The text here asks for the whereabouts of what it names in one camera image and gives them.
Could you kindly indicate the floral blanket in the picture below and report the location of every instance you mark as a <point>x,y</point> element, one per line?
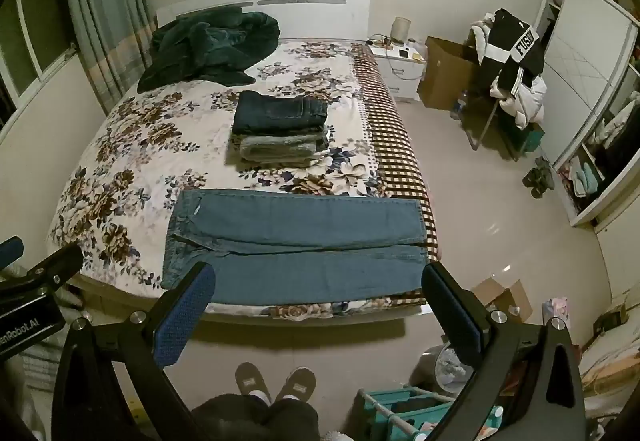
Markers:
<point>150,146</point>

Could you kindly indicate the white wardrobe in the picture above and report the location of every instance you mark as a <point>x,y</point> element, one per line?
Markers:
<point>580,46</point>

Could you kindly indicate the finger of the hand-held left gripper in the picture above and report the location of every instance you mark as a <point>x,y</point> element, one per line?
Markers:
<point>57,266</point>
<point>10,250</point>

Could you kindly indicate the large cardboard box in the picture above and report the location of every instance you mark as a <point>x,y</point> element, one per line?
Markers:
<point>440,71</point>

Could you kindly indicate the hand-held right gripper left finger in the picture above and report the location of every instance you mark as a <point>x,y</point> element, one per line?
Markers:
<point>182,321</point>

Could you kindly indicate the brown checkered sheet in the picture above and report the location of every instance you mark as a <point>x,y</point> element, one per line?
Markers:
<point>390,136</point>

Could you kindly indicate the person's legs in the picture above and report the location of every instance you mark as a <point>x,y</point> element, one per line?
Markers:
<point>250,421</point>

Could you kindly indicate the teal plastic rack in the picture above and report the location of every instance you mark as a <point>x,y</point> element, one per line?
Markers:
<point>400,413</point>

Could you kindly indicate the dark slipper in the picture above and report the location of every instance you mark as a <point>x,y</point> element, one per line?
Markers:
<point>544,168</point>
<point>532,183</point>

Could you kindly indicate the blue jeans pants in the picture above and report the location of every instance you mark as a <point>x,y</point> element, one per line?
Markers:
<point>300,241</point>

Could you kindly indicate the dark blue folded jeans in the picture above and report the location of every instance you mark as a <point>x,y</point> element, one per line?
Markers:
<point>275,113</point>

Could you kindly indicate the white nightstand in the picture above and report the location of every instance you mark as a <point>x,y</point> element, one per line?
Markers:
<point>400,76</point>

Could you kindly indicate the small cardboard box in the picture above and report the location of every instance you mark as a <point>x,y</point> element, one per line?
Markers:
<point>510,298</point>

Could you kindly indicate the grey green curtain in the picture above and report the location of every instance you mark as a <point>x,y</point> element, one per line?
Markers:
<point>100,21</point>

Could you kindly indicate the dark green blanket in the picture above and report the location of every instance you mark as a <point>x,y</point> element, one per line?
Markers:
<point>200,46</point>

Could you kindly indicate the green storage box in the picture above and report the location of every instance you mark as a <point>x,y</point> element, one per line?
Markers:
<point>532,135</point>

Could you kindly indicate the white headboard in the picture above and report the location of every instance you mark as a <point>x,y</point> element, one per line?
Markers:
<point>300,21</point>

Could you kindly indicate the grey house slipper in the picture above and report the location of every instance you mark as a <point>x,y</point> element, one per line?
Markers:
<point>252,381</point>
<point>297,386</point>

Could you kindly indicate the window with white frame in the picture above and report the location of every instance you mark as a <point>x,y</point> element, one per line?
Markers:
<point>35,31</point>

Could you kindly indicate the grey folded pants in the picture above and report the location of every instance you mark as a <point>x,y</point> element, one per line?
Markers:
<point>275,148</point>

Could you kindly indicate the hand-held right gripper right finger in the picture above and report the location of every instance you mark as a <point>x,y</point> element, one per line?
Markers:
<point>456,321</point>

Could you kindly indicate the teal folded cloth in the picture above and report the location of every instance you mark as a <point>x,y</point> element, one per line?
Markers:
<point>586,178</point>

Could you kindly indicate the beige cylindrical lamp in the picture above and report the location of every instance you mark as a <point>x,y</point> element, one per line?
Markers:
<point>401,30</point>

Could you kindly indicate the pink pack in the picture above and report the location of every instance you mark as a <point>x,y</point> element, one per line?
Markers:
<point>555,308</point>

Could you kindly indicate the black and white jacket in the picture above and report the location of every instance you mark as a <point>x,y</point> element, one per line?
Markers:
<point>510,51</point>

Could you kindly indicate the white plastic jug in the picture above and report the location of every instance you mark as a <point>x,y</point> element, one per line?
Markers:
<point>420,52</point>

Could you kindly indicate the blue water bottle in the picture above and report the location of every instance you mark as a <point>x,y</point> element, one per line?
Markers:
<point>458,107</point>

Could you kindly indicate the metal frame chair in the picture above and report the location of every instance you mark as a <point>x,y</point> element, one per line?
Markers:
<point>486,123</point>

